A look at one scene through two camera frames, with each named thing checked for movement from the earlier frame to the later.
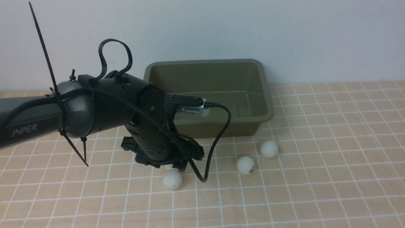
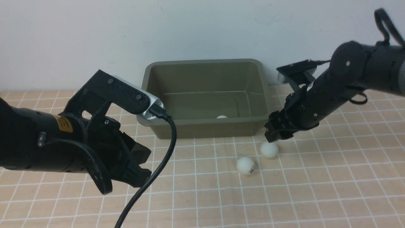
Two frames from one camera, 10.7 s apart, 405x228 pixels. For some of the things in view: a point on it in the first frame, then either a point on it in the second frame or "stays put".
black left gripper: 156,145 to 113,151
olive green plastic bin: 241,86 stays put
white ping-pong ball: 269,149 stays put
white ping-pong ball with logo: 246,165 stays put
